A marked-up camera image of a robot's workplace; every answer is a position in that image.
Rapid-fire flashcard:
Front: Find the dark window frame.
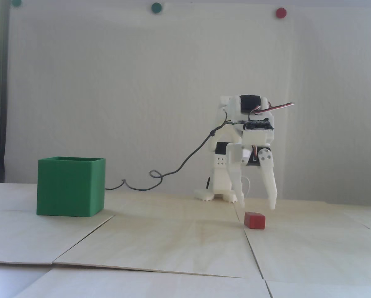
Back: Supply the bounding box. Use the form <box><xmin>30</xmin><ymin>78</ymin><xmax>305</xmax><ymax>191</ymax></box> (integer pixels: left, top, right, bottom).
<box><xmin>0</xmin><ymin>0</ymin><xmax>11</xmax><ymax>183</ymax></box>

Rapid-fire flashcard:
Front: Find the red white servo wire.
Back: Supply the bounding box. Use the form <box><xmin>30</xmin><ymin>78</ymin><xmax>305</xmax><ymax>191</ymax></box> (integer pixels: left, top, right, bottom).
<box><xmin>249</xmin><ymin>102</ymin><xmax>294</xmax><ymax>118</ymax></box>

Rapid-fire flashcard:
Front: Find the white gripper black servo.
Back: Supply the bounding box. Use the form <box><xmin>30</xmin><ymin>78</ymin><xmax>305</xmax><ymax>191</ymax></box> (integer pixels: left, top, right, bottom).
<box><xmin>228</xmin><ymin>143</ymin><xmax>278</xmax><ymax>212</ymax></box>

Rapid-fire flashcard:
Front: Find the green box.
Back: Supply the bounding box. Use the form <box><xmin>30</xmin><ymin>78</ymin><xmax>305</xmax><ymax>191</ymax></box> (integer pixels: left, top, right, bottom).
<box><xmin>37</xmin><ymin>157</ymin><xmax>106</xmax><ymax>218</ymax></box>

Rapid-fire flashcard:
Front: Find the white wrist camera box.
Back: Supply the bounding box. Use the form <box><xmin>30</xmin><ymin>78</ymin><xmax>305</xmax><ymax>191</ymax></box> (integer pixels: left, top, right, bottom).
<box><xmin>242</xmin><ymin>120</ymin><xmax>275</xmax><ymax>146</ymax></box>

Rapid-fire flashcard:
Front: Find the black cable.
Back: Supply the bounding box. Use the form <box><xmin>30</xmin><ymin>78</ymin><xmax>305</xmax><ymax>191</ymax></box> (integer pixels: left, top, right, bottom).
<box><xmin>105</xmin><ymin>110</ymin><xmax>235</xmax><ymax>191</ymax></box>

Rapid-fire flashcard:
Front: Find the red block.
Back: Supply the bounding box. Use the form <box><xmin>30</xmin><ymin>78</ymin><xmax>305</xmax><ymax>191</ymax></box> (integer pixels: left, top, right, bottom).
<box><xmin>244</xmin><ymin>212</ymin><xmax>266</xmax><ymax>230</ymax></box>

